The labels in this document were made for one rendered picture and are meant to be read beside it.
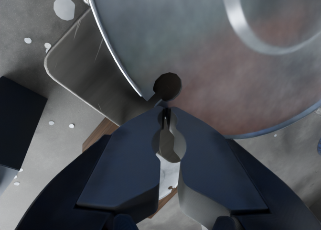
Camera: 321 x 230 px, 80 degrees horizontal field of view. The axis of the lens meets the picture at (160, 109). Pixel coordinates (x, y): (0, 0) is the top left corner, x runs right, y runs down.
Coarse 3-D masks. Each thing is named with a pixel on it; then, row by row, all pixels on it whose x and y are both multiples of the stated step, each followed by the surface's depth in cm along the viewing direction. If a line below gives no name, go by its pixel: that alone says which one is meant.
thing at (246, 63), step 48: (96, 0) 10; (144, 0) 11; (192, 0) 12; (240, 0) 12; (288, 0) 13; (144, 48) 12; (192, 48) 13; (240, 48) 14; (288, 48) 15; (144, 96) 14; (192, 96) 15; (240, 96) 17; (288, 96) 19
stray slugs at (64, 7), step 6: (60, 0) 20; (66, 0) 21; (54, 6) 20; (60, 6) 21; (66, 6) 21; (72, 6) 21; (60, 12) 21; (66, 12) 21; (72, 12) 21; (66, 18) 21; (72, 18) 22; (48, 48) 22
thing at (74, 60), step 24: (72, 24) 11; (96, 24) 11; (72, 48) 11; (96, 48) 11; (48, 72) 11; (72, 72) 12; (96, 72) 12; (120, 72) 13; (96, 96) 13; (120, 96) 13; (168, 96) 15; (120, 120) 14; (168, 144) 17
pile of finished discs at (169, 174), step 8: (160, 160) 78; (160, 168) 80; (168, 168) 81; (176, 168) 83; (160, 176) 81; (168, 176) 84; (176, 176) 85; (160, 184) 84; (168, 184) 86; (176, 184) 88; (160, 192) 87; (168, 192) 88
